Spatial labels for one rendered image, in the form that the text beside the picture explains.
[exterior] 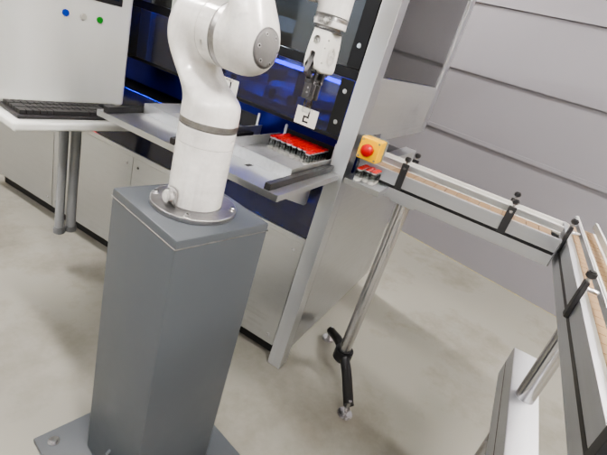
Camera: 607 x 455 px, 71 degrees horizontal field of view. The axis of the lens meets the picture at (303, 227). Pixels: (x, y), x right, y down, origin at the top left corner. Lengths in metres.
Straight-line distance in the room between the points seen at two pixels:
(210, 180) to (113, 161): 1.30
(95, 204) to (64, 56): 0.80
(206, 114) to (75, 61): 1.03
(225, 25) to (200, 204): 0.35
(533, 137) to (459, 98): 0.61
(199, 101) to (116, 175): 1.34
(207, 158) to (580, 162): 2.79
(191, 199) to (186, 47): 0.29
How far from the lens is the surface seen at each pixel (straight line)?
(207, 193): 0.91
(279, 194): 1.12
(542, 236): 1.48
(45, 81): 1.80
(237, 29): 0.81
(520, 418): 1.32
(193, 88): 0.88
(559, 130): 3.36
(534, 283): 3.50
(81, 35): 1.83
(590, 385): 0.81
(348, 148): 1.43
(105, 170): 2.22
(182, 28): 0.90
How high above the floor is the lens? 1.27
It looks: 24 degrees down
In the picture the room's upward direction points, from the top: 17 degrees clockwise
